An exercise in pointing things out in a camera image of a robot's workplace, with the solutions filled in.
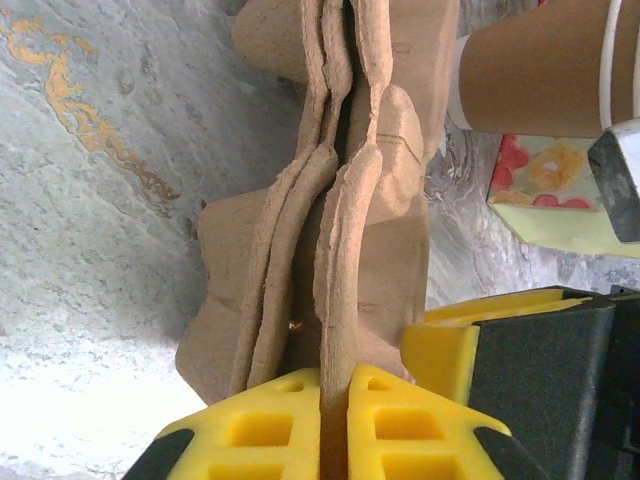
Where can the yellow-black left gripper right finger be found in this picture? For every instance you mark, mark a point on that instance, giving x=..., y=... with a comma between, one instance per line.
x=410, y=440

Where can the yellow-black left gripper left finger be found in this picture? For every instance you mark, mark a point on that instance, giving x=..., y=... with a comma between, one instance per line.
x=260, y=435

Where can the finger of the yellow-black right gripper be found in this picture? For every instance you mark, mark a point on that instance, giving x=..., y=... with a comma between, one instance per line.
x=540, y=360
x=625, y=190

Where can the floral paper takeout bag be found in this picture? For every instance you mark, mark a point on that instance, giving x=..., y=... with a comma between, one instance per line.
x=550, y=170

